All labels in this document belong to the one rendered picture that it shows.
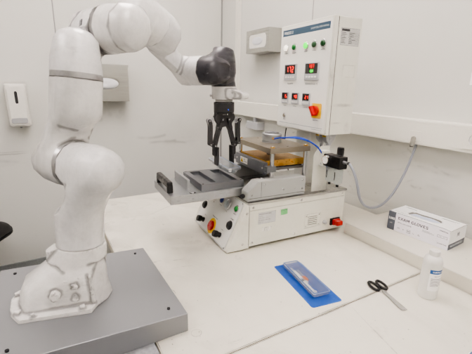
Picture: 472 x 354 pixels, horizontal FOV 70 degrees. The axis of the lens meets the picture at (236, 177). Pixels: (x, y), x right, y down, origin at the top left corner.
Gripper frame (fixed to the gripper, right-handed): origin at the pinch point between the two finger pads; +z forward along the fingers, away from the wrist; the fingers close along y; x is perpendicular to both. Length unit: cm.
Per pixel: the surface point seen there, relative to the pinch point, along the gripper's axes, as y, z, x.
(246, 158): -10.5, 2.4, -1.9
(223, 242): 6.3, 28.9, 13.3
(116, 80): 19, -27, -135
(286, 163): -21.4, 2.8, 10.4
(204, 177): 7.3, 8.1, -2.1
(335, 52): -36, -38, 16
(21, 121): 77, -2, -133
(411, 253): -47, 28, 49
